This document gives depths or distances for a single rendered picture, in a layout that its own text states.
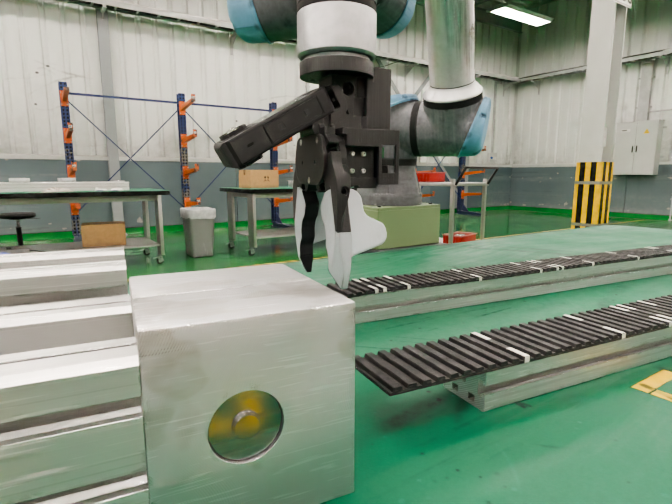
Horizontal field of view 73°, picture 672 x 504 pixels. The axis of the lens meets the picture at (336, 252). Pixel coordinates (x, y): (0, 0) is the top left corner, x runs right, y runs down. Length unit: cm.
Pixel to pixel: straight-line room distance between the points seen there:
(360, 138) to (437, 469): 29
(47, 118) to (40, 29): 121
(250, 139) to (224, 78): 817
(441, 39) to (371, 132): 50
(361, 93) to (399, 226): 54
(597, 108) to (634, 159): 514
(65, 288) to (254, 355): 21
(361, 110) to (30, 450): 37
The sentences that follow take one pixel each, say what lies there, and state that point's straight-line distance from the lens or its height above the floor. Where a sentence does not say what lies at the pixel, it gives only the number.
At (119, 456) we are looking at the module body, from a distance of 20.
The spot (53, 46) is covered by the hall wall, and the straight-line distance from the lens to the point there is 810.
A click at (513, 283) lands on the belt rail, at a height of 80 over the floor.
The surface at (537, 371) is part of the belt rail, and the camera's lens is 35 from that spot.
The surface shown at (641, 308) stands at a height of 81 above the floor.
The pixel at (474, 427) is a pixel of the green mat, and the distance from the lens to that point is 31.
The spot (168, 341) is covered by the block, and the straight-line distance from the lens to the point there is 18.
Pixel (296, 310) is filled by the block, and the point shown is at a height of 87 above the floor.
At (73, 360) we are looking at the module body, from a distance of 19.
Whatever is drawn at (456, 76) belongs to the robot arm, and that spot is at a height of 111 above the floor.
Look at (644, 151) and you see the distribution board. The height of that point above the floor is 143.
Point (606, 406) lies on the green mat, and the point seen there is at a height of 78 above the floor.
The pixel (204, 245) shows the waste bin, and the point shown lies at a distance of 543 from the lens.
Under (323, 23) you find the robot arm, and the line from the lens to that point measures 44.
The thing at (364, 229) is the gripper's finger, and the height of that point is 88.
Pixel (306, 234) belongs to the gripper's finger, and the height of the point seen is 87.
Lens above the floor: 93
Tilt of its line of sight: 10 degrees down
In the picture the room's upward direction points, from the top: straight up
